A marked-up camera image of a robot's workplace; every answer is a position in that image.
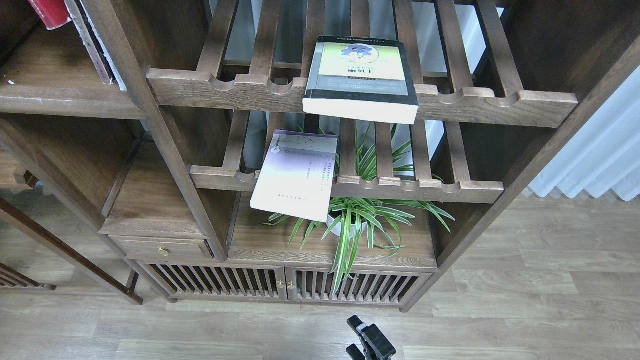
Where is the white pleated curtain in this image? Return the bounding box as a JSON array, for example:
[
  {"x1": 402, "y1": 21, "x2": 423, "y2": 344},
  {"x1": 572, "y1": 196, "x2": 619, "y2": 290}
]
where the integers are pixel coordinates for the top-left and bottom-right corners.
[{"x1": 526, "y1": 69, "x2": 640, "y2": 201}]

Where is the upright brown-spined book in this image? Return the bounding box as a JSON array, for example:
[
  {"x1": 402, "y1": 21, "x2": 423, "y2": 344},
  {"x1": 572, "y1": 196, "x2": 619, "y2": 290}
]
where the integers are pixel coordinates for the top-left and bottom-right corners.
[{"x1": 64, "y1": 0, "x2": 114, "y2": 85}]

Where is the red paperback book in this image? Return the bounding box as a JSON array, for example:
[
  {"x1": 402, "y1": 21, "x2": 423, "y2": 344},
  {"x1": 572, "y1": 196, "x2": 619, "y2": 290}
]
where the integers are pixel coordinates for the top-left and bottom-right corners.
[{"x1": 29, "y1": 0, "x2": 72, "y2": 30}]

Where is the white plant pot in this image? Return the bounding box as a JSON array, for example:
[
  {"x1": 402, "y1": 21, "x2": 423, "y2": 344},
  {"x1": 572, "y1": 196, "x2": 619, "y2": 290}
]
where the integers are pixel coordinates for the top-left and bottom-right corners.
[{"x1": 327, "y1": 210, "x2": 381, "y2": 239}]

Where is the upright white book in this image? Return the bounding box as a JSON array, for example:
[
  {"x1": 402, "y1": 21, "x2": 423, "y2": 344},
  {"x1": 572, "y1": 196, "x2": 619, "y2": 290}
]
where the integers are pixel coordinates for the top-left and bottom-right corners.
[{"x1": 80, "y1": 0, "x2": 128, "y2": 92}]

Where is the dark wooden bookshelf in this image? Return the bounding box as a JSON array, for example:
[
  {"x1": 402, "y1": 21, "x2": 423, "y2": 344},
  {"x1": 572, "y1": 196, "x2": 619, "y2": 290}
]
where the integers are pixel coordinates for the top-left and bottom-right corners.
[{"x1": 1, "y1": 0, "x2": 639, "y2": 312}]

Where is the green spider plant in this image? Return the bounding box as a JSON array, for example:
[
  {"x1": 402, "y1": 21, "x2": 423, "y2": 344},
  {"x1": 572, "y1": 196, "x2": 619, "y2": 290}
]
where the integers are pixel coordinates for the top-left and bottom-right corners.
[{"x1": 262, "y1": 122, "x2": 456, "y2": 296}]

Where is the lavender white paperback book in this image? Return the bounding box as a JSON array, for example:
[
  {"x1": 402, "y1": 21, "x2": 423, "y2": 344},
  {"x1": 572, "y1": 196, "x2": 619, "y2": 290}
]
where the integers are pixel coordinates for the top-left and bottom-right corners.
[{"x1": 250, "y1": 129, "x2": 338, "y2": 223}]

